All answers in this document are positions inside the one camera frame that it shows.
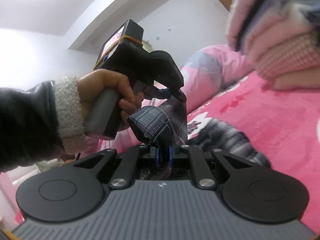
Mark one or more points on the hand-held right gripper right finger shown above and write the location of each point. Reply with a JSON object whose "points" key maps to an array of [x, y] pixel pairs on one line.
{"points": [[170, 156]]}

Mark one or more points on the pink floral blanket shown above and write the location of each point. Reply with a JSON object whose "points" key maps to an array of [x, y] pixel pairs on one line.
{"points": [[275, 130]]}

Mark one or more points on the stack of folded clothes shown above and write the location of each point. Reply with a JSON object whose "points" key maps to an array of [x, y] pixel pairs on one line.
{"points": [[275, 42]]}

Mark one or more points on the pink grey floral quilt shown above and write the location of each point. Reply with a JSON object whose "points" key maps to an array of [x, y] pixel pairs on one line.
{"points": [[200, 80]]}

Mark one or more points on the person's left hand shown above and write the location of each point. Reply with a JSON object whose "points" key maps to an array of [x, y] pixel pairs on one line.
{"points": [[100, 80]]}

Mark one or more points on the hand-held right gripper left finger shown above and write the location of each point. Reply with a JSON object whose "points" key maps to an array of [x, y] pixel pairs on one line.
{"points": [[157, 156]]}

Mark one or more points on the black white plaid pants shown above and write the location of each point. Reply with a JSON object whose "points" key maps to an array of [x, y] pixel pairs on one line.
{"points": [[152, 122]]}

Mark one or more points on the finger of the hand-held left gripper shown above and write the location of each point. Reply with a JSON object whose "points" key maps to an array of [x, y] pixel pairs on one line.
{"points": [[162, 93]]}

